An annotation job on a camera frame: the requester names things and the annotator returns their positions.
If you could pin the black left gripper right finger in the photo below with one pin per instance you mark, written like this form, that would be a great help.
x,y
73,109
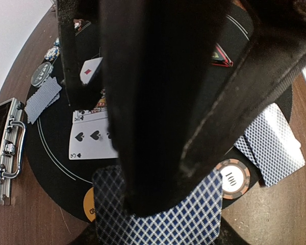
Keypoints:
x,y
228,236

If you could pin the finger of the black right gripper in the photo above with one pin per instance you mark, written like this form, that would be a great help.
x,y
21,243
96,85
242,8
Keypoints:
x,y
80,96

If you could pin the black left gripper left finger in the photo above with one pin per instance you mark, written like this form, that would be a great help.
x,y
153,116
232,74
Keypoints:
x,y
87,237

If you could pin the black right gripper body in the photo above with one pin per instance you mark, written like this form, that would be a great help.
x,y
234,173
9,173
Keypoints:
x,y
168,124

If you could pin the king of clubs card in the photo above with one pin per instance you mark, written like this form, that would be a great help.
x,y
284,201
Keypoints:
x,y
98,112

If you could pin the orange big blind button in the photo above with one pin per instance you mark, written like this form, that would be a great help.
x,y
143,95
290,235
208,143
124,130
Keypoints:
x,y
88,205

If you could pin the diamond face-up card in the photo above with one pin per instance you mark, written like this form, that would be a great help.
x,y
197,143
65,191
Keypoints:
x,y
89,69

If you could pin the red triangle all-in marker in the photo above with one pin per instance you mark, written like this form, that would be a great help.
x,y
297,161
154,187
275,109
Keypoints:
x,y
220,58

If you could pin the three of spades card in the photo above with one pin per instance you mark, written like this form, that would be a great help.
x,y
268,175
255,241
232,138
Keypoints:
x,y
91,140

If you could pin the blue chips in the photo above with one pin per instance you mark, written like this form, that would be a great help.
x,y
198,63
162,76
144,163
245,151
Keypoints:
x,y
52,53

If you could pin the green chips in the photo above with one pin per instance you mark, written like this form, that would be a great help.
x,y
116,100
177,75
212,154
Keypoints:
x,y
56,42

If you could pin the orange chips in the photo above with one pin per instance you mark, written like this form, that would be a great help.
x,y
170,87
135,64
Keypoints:
x,y
235,178
80,23

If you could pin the round black poker mat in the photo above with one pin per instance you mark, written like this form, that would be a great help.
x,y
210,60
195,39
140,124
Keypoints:
x,y
47,146

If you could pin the clear dealer button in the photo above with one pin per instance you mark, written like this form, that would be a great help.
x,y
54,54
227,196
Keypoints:
x,y
41,74

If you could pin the aluminium poker case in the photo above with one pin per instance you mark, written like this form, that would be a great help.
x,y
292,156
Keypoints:
x,y
12,138

